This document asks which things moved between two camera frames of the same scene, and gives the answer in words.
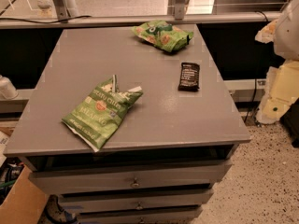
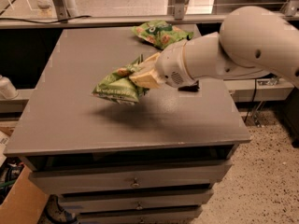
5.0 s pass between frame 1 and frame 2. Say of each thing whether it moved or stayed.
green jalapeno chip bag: moved
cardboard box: stayed
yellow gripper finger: moved
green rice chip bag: stayed
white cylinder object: stayed
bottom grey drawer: stayed
